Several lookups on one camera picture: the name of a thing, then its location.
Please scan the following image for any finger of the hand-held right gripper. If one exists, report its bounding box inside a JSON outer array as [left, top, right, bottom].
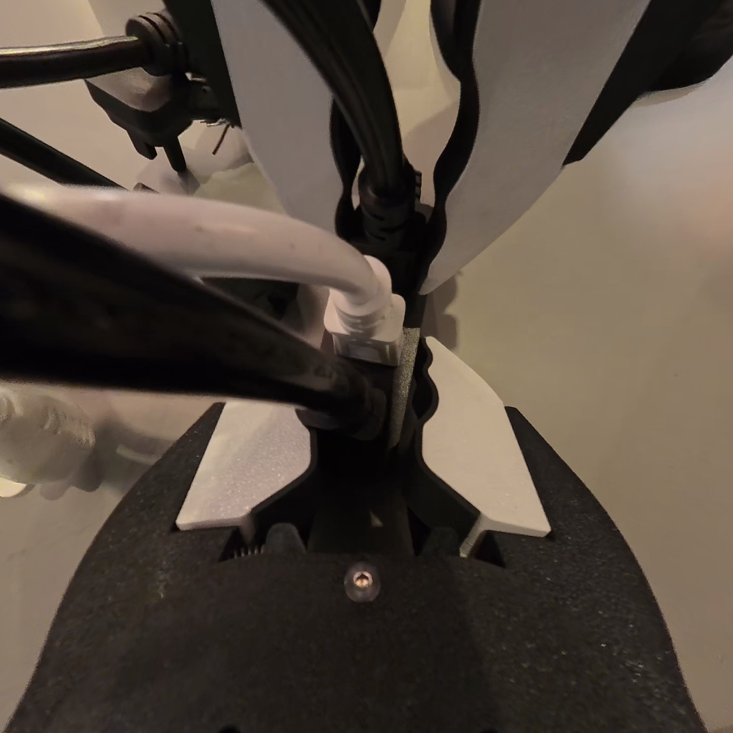
[[420, 0, 649, 297], [211, 0, 358, 351]]

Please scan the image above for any long black power cable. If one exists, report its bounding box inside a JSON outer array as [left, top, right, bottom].
[[0, 13, 387, 441]]

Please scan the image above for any braided power strip cord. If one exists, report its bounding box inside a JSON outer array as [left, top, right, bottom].
[[85, 73, 237, 174]]

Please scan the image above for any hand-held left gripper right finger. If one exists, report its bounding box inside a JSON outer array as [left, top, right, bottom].
[[404, 336, 553, 560]]

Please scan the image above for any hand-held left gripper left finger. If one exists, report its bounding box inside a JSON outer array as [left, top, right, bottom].
[[174, 401, 320, 533]]

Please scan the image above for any white power cable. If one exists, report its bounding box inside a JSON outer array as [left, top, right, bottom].
[[0, 182, 408, 500]]

